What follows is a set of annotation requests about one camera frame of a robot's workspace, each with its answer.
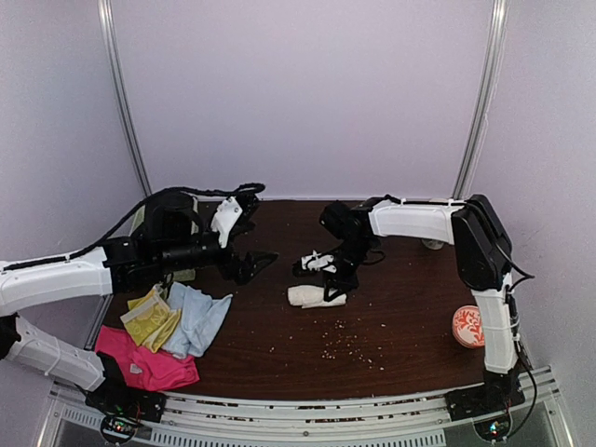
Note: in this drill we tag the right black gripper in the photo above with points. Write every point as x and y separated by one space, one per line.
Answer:
349 284

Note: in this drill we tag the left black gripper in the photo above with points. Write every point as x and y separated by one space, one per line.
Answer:
246 270

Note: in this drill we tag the cream white towel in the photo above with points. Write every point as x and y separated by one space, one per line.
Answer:
308 296

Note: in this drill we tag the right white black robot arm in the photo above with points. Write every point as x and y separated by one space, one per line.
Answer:
482 252

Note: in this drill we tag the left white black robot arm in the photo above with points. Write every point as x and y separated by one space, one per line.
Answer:
71 275

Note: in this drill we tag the light blue towel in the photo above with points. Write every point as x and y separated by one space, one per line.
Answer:
201 319

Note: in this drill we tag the cream patterned mug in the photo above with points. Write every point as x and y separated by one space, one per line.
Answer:
433 244

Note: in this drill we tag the yellow patterned towel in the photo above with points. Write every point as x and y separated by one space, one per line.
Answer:
150 321

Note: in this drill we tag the red white patterned bowl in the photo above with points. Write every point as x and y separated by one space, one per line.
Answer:
467 328

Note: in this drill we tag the pink towel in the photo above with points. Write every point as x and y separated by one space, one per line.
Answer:
142 368

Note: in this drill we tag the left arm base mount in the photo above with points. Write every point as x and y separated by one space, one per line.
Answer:
115 398

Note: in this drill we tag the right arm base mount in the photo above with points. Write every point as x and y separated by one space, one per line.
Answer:
476 401

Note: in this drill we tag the aluminium front rail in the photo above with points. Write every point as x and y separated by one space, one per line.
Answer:
421 419

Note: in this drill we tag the right aluminium frame post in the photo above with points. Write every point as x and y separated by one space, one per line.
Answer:
487 88

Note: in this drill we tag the aluminium frame post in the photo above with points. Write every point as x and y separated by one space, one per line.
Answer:
107 23
487 88

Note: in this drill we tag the left aluminium frame post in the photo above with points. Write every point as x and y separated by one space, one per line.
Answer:
107 23

